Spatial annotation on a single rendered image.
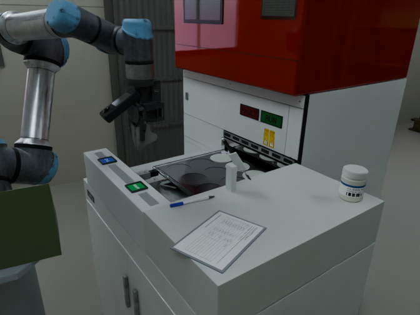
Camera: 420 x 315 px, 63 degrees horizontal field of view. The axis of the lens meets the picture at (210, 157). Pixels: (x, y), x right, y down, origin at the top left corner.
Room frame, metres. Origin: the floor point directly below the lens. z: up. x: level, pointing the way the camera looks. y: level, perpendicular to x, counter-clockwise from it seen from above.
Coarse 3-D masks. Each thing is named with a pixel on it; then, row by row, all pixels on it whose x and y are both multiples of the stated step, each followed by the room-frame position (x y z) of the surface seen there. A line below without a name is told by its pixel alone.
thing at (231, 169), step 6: (234, 156) 0.96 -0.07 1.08; (234, 162) 0.97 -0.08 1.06; (240, 162) 0.97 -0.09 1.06; (228, 168) 0.97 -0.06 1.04; (234, 168) 0.96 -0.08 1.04; (240, 168) 0.98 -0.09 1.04; (228, 174) 0.97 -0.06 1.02; (234, 174) 0.96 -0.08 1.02; (228, 180) 0.96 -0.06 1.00; (234, 180) 0.96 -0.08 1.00; (228, 186) 0.96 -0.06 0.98; (234, 186) 0.96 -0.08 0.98
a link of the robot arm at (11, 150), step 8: (0, 144) 0.99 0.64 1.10; (0, 152) 0.96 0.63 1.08; (8, 152) 0.98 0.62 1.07; (16, 152) 1.01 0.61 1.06; (0, 160) 0.95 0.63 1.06; (8, 160) 0.97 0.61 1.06; (16, 160) 0.98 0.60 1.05; (0, 168) 0.93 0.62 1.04; (8, 168) 0.95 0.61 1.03; (16, 168) 0.97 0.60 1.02; (8, 176) 0.94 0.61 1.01; (16, 176) 0.97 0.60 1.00
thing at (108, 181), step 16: (96, 160) 1.20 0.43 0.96; (96, 176) 1.16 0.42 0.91; (112, 176) 1.06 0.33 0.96; (128, 176) 1.07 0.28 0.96; (96, 192) 1.18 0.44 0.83; (112, 192) 1.03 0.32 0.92; (128, 192) 0.95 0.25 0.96; (144, 192) 0.96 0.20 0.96; (112, 208) 1.04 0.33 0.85; (128, 208) 0.92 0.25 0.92; (144, 208) 0.86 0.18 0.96; (128, 224) 0.93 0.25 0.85; (144, 240) 0.83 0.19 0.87
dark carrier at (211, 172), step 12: (204, 156) 1.40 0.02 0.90; (168, 168) 1.27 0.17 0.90; (180, 168) 1.27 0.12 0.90; (192, 168) 1.27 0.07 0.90; (204, 168) 1.28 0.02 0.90; (216, 168) 1.28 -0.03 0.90; (252, 168) 1.28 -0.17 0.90; (180, 180) 1.17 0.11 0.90; (192, 180) 1.17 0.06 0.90; (204, 180) 1.17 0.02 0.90; (216, 180) 1.17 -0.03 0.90; (240, 180) 1.17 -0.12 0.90; (192, 192) 1.07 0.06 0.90
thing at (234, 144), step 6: (228, 138) 1.53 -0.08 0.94; (222, 144) 1.54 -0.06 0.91; (234, 144) 1.47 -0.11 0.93; (240, 144) 1.45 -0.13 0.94; (240, 150) 1.44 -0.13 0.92; (246, 150) 1.41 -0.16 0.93; (252, 150) 1.38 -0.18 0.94; (258, 156) 1.34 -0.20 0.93; (264, 156) 1.31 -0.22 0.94; (270, 162) 1.29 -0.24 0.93; (276, 162) 1.26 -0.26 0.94; (282, 162) 1.25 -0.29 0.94
